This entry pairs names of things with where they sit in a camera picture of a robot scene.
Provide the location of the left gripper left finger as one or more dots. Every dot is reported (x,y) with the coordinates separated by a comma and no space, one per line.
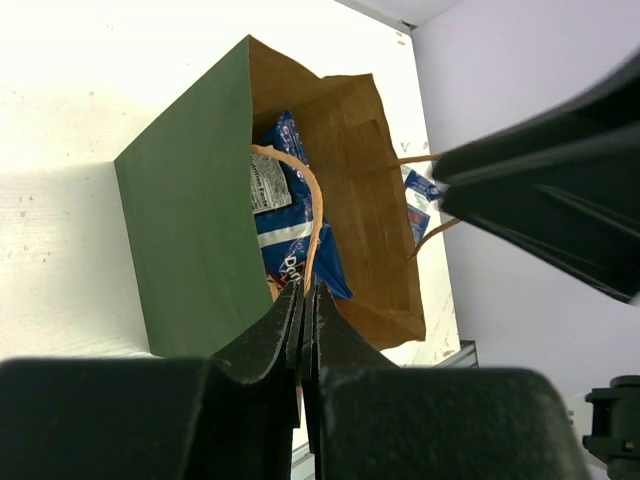
(252,401)

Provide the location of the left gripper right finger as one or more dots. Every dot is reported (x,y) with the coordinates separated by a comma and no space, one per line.
(344,412)

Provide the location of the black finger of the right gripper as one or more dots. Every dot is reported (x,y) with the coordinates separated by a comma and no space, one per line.
(563,186)

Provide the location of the green paper bag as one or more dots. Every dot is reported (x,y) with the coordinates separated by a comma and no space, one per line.
(187,190)

